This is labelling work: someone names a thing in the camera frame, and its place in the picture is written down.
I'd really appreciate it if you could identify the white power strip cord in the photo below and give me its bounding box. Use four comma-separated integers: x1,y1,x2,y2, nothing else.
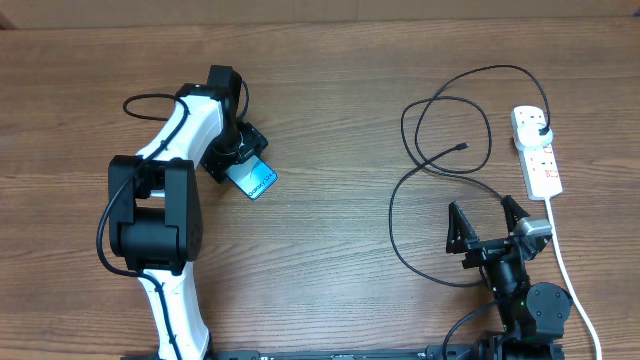
543,197,604,360

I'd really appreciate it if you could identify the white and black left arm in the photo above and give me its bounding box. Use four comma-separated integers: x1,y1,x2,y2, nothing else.
96,65,278,359

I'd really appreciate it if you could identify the white charger plug adapter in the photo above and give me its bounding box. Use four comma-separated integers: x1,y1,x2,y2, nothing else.
514,123,553,151

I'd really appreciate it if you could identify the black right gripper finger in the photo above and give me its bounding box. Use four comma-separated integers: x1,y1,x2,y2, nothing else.
501,195,529,233
446,202,479,254

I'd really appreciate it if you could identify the Galaxy smartphone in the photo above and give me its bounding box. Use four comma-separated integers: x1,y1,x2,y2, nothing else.
225,156,278,200

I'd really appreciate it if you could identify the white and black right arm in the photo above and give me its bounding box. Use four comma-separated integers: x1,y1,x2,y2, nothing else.
436,196,573,360

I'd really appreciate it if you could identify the black USB charging cable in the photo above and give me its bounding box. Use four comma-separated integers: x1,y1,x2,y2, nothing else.
388,64,552,289

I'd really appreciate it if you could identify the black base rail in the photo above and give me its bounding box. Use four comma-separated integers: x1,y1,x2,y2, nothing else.
119,343,566,360

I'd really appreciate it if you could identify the white power strip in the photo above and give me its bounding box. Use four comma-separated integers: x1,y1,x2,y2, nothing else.
510,105,563,200

